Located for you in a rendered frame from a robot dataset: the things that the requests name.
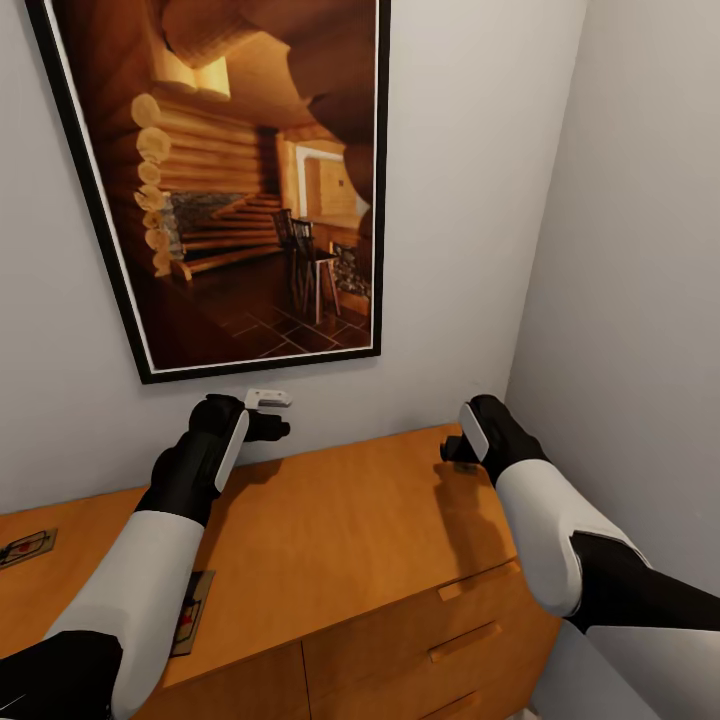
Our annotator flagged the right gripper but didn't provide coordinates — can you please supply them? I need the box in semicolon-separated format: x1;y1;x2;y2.
440;431;482;466

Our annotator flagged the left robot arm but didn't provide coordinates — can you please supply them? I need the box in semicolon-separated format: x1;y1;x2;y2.
0;388;292;720

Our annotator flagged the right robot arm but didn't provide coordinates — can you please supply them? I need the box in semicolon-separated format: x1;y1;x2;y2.
440;394;720;720

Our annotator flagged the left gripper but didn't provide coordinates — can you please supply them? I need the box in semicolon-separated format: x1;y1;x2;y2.
243;411;290;443

